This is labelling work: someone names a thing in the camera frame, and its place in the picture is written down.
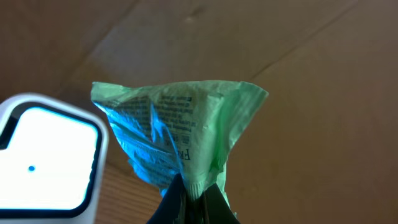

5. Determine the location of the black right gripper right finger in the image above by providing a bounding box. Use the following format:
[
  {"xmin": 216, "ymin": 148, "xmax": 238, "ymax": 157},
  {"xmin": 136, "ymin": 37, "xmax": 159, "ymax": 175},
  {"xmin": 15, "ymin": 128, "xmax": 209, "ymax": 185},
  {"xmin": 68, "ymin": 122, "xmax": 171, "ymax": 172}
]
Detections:
[{"xmin": 203, "ymin": 184, "xmax": 240, "ymax": 224}]

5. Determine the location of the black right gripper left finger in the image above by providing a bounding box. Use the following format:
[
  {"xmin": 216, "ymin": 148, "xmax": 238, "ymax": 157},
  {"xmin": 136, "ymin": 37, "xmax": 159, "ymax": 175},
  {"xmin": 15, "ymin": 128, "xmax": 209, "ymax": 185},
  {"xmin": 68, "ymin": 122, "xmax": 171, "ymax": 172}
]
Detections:
[{"xmin": 147, "ymin": 174, "xmax": 185, "ymax": 224}]

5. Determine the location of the teal tissue packet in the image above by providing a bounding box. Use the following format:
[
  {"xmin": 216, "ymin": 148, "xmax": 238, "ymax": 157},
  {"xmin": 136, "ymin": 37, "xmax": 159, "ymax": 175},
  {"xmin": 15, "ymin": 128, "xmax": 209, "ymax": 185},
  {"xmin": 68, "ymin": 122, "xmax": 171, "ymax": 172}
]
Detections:
[{"xmin": 91, "ymin": 80, "xmax": 268, "ymax": 213}]

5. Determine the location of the white barcode scanner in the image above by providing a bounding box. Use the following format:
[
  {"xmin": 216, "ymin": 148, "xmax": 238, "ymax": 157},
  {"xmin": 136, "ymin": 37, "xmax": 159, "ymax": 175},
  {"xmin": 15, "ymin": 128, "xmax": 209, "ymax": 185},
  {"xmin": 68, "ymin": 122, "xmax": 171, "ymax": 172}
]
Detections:
[{"xmin": 1, "ymin": 93, "xmax": 109, "ymax": 224}]

